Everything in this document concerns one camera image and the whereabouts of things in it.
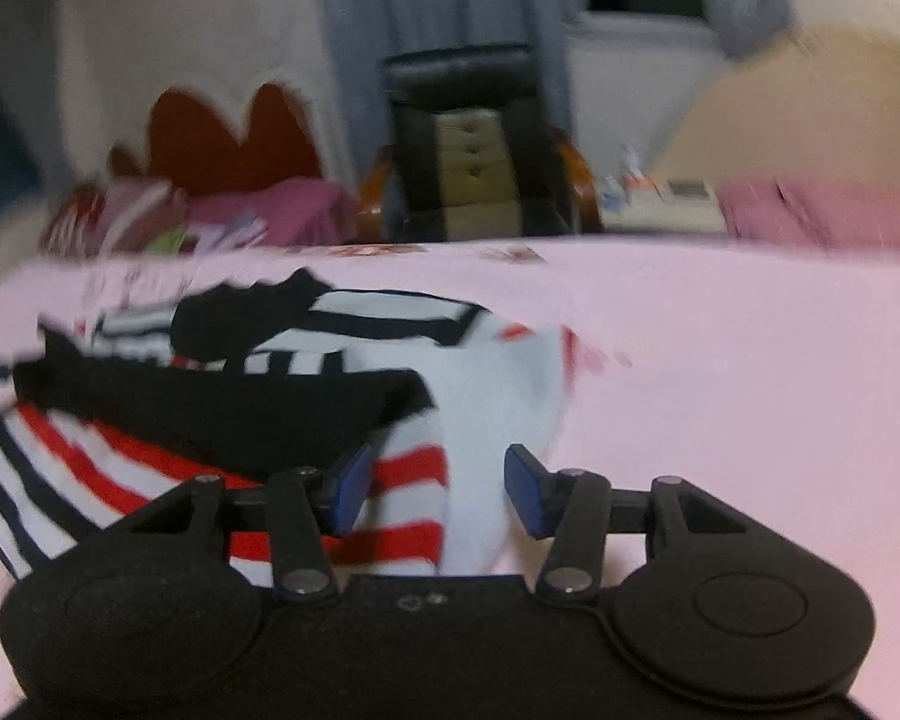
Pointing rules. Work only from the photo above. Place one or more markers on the white bedside table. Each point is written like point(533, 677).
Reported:
point(667, 214)

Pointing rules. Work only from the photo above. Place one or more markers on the black leather office chair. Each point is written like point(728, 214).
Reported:
point(457, 90)

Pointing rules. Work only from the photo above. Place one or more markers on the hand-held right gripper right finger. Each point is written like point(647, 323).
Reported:
point(525, 487)

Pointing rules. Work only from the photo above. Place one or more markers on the clear plastic bottle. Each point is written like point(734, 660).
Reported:
point(631, 169)

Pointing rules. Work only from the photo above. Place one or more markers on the striped knit sweater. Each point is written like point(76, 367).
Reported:
point(480, 405)

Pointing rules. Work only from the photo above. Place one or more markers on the plain pink pillow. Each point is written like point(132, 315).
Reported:
point(825, 210)

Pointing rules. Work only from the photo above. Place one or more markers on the striped pink pillow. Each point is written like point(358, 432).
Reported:
point(112, 217)

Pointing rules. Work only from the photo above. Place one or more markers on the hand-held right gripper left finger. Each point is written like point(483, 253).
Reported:
point(352, 484)

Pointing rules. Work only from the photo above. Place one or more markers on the pink floral bedsheet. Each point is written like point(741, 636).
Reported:
point(720, 390)

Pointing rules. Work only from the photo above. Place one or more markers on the tied grey-blue curtain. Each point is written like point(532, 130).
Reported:
point(750, 7)

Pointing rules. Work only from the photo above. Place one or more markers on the red heart-shaped headboard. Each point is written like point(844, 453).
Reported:
point(195, 142)

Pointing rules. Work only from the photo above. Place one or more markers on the cream round headboard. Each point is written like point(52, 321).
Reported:
point(832, 112)

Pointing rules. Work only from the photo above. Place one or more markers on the wide grey-blue curtain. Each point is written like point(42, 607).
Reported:
point(390, 0)

